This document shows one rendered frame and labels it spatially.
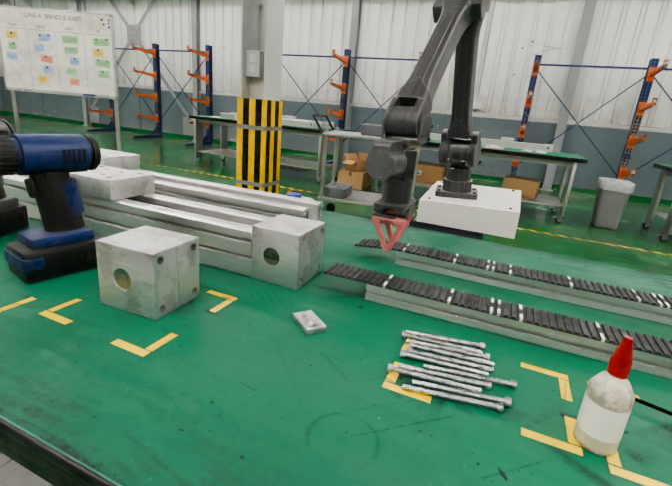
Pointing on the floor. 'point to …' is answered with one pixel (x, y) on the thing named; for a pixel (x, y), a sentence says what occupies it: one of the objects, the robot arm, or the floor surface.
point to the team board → (59, 55)
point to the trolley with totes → (340, 192)
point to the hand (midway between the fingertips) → (390, 243)
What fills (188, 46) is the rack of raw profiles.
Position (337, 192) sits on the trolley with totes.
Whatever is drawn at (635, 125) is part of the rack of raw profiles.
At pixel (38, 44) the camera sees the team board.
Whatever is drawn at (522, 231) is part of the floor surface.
